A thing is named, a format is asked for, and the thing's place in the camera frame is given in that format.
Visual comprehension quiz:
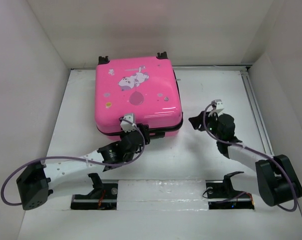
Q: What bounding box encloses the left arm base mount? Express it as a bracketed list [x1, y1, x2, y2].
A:
[70, 173, 118, 211]

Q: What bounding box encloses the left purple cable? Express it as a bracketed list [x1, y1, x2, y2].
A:
[0, 117, 146, 207]

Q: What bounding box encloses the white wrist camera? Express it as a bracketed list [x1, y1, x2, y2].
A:
[209, 99, 224, 116]
[120, 113, 136, 133]

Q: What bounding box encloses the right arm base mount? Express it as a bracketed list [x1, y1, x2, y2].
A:
[202, 171, 255, 210]

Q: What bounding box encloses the pink hard-shell suitcase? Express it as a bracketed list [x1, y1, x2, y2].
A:
[95, 52, 183, 138]

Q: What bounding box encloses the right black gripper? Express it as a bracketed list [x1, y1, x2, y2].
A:
[188, 109, 223, 141]

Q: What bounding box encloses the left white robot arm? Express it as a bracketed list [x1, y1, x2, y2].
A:
[16, 123, 150, 211]

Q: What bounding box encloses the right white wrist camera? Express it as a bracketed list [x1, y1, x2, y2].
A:
[209, 99, 224, 116]

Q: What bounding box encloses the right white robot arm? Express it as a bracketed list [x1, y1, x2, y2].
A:
[188, 111, 302, 212]

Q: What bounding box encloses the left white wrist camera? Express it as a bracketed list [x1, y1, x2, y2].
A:
[120, 113, 136, 133]

